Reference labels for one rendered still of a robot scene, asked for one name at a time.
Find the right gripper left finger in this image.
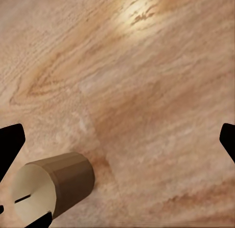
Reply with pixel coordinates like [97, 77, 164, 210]
[0, 123, 25, 182]

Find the pillar candle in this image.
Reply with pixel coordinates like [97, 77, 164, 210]
[11, 152, 94, 225]

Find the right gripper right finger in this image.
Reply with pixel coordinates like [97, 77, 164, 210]
[219, 123, 235, 163]

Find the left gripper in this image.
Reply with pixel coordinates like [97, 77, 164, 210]
[0, 205, 52, 228]

